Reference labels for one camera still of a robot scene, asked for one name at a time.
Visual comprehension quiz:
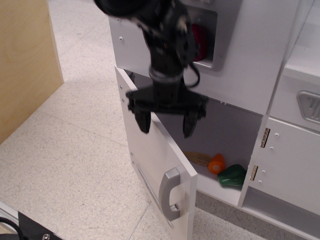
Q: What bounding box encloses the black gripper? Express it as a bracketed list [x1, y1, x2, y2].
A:
[126, 79, 208, 138]

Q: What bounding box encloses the white low fridge door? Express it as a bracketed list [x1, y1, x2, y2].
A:
[115, 67, 198, 240]

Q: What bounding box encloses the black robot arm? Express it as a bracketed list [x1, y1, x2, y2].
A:
[95, 0, 208, 138]

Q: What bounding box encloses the wooden fork spatula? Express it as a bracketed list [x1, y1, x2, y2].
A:
[183, 151, 212, 167]

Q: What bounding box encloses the orange toy carrot piece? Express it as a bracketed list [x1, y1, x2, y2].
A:
[208, 153, 226, 175]

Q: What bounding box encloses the green toy pepper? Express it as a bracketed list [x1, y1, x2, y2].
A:
[217, 164, 247, 187]

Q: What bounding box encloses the red toy pepper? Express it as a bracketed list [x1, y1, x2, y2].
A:
[191, 23, 208, 62]

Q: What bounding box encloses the white toy kitchen cabinet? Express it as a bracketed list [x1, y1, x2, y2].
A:
[109, 0, 320, 240]

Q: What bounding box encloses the grey oven vent panel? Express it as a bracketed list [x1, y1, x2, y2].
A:
[296, 90, 320, 124]

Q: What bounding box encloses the plywood panel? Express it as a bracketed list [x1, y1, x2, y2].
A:
[0, 0, 64, 142]

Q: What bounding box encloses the grey fridge door handle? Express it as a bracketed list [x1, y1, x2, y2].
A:
[158, 168, 181, 222]

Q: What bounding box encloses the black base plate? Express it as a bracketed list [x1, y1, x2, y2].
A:
[18, 212, 62, 240]

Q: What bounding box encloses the black cable on floor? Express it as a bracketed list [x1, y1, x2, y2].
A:
[0, 216, 21, 240]

